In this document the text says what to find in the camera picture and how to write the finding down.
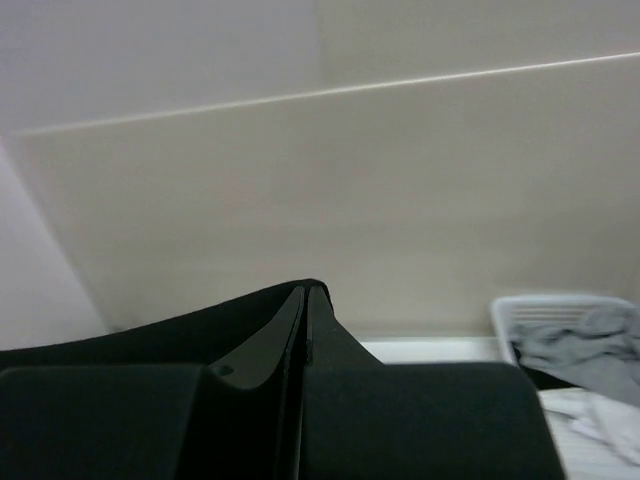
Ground black tank top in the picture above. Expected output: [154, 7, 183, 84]
[1, 279, 329, 371]

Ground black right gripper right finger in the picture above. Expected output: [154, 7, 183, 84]
[300, 287, 565, 479]

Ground crumpled white tank top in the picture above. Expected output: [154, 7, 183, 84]
[538, 388, 639, 479]

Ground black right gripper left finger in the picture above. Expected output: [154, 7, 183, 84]
[1, 288, 305, 479]

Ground crumpled grey tank top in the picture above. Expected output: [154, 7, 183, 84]
[510, 307, 639, 406]

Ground white plastic laundry basket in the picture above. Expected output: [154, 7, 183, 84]
[489, 294, 635, 365]

